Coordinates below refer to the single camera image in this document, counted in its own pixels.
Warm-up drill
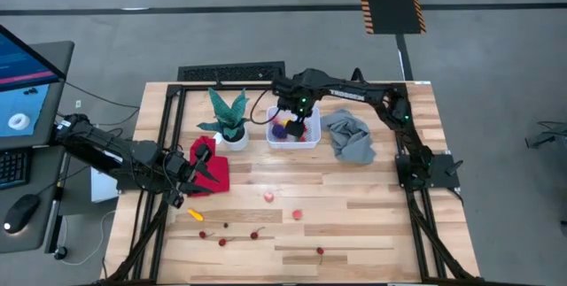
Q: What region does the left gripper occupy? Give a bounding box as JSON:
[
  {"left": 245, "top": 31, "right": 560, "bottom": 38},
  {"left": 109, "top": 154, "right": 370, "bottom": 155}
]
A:
[{"left": 166, "top": 143, "right": 221, "bottom": 210}]

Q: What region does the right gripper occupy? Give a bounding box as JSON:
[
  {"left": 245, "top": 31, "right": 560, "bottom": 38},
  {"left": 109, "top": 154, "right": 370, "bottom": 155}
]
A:
[{"left": 271, "top": 67, "right": 322, "bottom": 140}]

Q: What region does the red cloth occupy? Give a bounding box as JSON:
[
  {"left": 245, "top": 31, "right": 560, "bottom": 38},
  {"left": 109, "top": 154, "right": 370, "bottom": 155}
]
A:
[{"left": 188, "top": 135, "right": 231, "bottom": 197}]

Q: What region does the white perforated plastic basket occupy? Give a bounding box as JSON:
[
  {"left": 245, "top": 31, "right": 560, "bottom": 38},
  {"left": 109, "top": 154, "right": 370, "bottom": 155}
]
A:
[{"left": 264, "top": 104, "right": 322, "bottom": 150}]

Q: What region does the grey crumpled cloth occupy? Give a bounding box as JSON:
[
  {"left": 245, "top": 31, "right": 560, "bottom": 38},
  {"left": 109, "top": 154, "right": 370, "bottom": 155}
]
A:
[{"left": 319, "top": 108, "right": 377, "bottom": 166}]

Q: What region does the green plant in white pot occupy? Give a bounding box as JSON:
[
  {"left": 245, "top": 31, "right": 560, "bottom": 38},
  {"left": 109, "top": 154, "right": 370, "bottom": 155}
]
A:
[{"left": 197, "top": 87, "right": 252, "bottom": 152}]

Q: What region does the black keyboard on floor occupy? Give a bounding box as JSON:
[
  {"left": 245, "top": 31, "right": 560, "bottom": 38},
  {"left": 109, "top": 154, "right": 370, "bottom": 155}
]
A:
[{"left": 176, "top": 60, "right": 287, "bottom": 82}]

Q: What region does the white box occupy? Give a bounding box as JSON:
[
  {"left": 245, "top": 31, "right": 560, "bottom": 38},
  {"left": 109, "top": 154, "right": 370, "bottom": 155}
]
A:
[{"left": 90, "top": 166, "right": 120, "bottom": 204}]

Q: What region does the grey computer cart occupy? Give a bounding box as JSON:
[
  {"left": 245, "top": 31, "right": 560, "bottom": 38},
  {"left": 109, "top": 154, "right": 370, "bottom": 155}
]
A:
[{"left": 0, "top": 40, "right": 76, "bottom": 255}]

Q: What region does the black computer mouse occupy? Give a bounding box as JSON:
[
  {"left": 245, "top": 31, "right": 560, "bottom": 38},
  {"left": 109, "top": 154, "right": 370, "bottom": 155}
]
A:
[{"left": 3, "top": 193, "right": 41, "bottom": 236}]

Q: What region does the computer monitor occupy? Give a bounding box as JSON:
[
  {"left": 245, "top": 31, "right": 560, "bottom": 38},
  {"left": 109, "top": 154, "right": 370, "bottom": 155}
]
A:
[{"left": 0, "top": 24, "right": 68, "bottom": 151}]

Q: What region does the black floor stand leg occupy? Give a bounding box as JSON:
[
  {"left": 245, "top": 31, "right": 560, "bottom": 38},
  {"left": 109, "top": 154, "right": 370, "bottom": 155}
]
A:
[{"left": 524, "top": 120, "right": 567, "bottom": 150}]

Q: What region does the black aluminium table frame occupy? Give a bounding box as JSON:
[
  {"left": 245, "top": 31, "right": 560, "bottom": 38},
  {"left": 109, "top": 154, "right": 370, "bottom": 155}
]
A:
[{"left": 99, "top": 81, "right": 482, "bottom": 286}]

